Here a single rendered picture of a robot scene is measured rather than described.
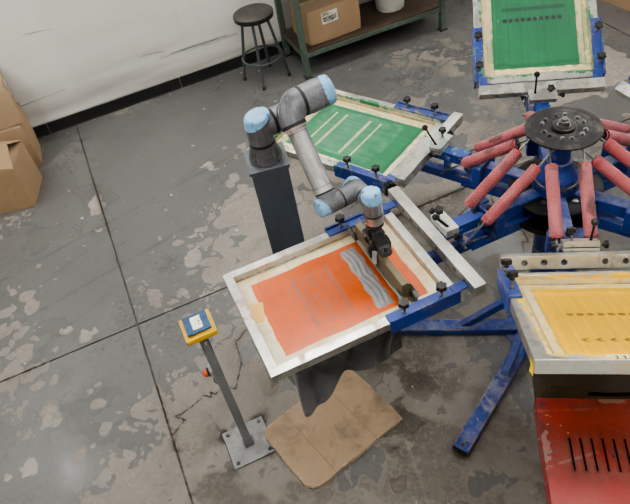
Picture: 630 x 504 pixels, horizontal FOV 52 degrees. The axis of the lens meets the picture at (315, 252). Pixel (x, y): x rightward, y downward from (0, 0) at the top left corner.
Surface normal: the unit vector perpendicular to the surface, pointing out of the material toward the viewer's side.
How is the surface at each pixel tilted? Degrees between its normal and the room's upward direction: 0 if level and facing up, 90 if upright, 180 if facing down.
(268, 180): 90
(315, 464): 1
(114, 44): 90
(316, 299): 0
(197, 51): 90
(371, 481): 0
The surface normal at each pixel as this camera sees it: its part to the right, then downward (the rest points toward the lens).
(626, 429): -0.14, -0.70
